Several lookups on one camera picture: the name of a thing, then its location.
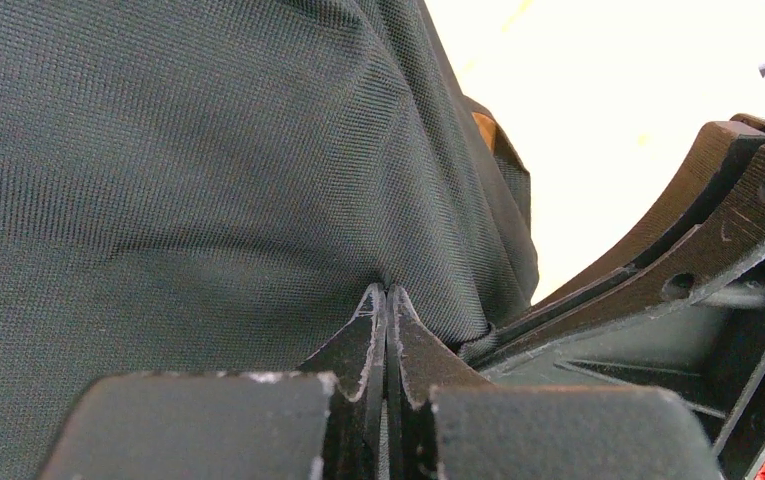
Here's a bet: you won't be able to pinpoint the black backpack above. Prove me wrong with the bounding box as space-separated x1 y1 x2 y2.
0 1 538 479

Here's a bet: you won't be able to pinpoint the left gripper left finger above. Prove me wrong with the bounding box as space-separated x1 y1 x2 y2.
39 284 388 479

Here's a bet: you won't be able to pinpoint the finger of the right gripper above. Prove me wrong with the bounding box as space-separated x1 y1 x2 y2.
481 145 765 448
514 114 765 325

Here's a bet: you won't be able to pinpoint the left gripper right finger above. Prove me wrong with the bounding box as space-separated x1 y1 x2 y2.
387 286 721 479

